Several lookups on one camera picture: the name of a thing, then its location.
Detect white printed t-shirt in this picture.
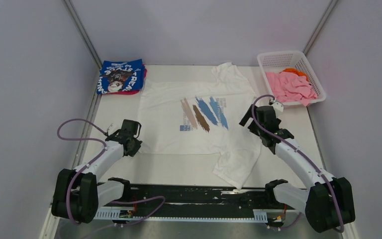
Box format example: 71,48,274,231
137,63,261,189

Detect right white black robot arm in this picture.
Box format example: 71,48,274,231
239,104,356,233

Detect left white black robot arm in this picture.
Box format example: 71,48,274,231
51,119,142,224

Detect pink crumpled t-shirt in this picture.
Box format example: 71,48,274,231
266,71,318,106

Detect orange t-shirt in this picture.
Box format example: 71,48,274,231
283,68,309,81

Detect blue folded printed t-shirt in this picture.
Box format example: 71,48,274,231
96,59,146,95

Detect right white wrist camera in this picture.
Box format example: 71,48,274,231
271,102,284,112

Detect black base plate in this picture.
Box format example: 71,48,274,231
95,184,298,223

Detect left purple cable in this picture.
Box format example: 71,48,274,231
57,119,166,228

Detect purple cable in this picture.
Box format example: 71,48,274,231
57,119,166,228
251,95,345,234

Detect white slotted cable duct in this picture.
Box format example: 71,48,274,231
94,208,268,223

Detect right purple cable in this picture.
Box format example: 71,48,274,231
251,95,345,234

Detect right corner aluminium post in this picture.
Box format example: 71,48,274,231
302,0,340,55

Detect corner aluminium post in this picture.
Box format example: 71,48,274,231
302,0,340,55
62,0,102,68

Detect aluminium frame rail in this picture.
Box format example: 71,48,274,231
40,200,359,239

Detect left corner aluminium post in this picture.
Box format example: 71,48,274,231
62,0,102,68

